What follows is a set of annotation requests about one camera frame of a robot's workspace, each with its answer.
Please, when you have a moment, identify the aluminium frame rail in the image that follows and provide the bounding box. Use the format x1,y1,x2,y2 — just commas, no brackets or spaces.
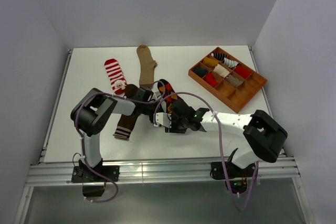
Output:
15,47,316,223

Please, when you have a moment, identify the mustard yellow rolled sock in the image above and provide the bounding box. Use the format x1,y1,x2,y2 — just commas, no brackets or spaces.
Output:
202,57,219,68

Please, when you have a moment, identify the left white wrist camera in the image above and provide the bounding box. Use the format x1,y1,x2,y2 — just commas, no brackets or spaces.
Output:
150,91,162,102

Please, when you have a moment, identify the red rolled sock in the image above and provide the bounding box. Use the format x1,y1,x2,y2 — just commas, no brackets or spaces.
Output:
204,72,218,88
234,65,251,79

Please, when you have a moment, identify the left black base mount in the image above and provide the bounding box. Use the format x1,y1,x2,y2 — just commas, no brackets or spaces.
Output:
71,163,120,198

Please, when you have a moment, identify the cream rolled sock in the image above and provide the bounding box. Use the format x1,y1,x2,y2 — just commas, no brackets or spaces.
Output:
213,64,230,78

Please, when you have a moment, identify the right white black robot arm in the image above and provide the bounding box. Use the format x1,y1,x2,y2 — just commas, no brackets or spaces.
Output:
155,99,288,178

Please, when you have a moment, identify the argyle patterned sock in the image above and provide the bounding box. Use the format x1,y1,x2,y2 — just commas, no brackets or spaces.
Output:
157,79,186,115

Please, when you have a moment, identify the red white striped santa sock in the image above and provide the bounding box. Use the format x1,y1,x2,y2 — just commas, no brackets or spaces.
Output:
104,58,128,95

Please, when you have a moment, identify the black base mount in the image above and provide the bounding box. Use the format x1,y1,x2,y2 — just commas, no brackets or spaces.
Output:
71,163,120,198
209,162,259,197

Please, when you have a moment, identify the brown striped cuff sock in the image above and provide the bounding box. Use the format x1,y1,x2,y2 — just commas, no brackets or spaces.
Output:
113,84,139,141

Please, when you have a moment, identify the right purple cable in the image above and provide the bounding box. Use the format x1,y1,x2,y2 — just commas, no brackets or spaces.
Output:
154,91,259,212

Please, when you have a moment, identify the grey rolled sock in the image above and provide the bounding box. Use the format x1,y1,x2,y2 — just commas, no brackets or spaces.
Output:
225,74,243,88

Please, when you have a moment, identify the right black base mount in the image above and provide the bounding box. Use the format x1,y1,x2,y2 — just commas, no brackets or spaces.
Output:
209,162,259,197

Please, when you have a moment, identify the tan beige sock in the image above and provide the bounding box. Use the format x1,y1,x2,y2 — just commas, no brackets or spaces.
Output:
137,45,157,88

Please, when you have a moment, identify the dark teal rolled sock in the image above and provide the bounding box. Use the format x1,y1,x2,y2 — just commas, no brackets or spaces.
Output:
193,66,209,78

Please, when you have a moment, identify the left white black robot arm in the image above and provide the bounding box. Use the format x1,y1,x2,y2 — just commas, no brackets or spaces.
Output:
70,88,161,182

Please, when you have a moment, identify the orange compartment organizer tray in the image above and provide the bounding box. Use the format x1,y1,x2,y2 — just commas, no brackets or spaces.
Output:
188,47,267,113

